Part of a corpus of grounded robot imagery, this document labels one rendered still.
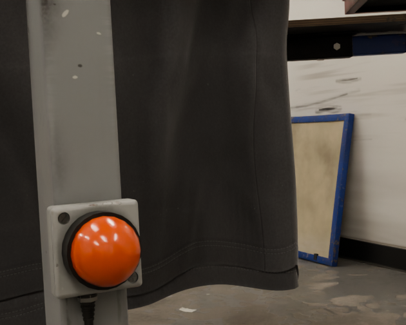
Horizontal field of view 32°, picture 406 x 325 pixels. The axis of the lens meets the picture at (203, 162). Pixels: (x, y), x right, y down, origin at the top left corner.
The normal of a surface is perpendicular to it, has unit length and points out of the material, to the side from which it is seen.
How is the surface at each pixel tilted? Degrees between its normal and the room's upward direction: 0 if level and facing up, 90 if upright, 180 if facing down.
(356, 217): 90
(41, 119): 90
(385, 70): 90
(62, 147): 90
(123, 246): 80
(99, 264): 99
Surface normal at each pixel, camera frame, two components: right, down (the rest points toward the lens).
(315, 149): -0.89, -0.11
